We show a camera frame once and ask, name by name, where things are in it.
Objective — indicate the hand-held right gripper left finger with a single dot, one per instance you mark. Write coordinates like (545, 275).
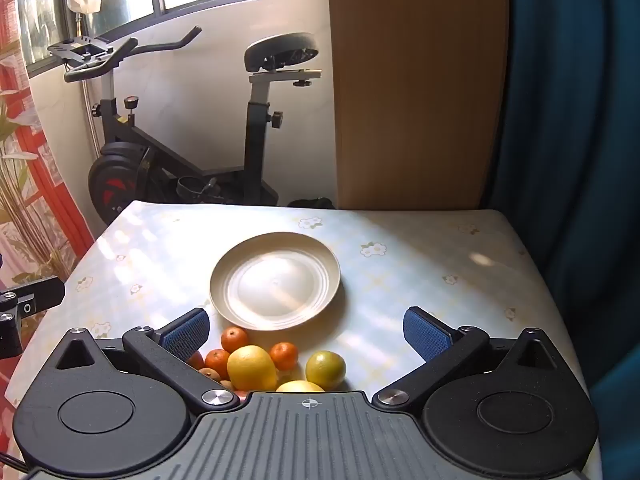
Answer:
(187, 335)

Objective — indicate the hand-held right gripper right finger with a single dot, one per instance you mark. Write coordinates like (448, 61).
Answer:
(427, 335)

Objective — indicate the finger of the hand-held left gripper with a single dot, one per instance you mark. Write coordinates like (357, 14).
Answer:
(35, 297)

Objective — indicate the small orange tangerine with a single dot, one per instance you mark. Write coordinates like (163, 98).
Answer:
(234, 339)
(217, 362)
(284, 355)
(196, 361)

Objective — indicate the large yellow grapefruit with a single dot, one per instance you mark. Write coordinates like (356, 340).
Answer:
(251, 367)

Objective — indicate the cream round plate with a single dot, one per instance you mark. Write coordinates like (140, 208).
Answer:
(275, 285)

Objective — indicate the green apple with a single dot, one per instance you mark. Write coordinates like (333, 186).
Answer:
(326, 367)

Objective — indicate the yellow lemon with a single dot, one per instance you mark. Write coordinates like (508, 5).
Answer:
(300, 387)

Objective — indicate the red floral printed curtain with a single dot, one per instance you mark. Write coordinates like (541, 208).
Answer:
(30, 185)

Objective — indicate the black exercise bike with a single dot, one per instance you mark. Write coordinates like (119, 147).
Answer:
(257, 125)

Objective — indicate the dark blue curtain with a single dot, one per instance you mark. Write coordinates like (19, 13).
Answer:
(575, 135)

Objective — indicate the wooden board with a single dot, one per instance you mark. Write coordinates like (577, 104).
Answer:
(415, 85)

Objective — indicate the grey wall pipe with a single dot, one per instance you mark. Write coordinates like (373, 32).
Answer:
(92, 125)

